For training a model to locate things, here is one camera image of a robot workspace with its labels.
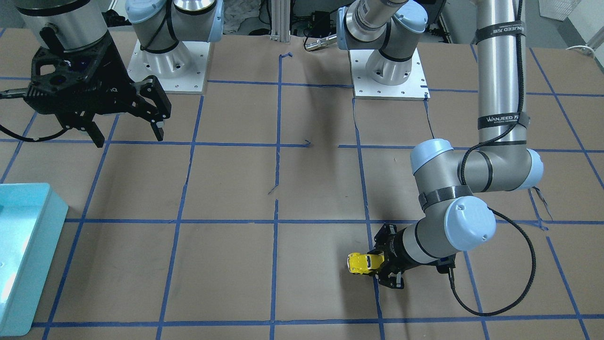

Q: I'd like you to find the turquoise plastic bin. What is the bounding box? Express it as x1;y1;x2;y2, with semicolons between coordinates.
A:
0;183;68;337

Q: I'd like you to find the yellow beetle toy car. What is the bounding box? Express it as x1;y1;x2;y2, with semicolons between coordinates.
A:
347;252;378;275

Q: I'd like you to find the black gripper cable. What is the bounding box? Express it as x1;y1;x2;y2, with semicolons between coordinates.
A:
448;0;537;316

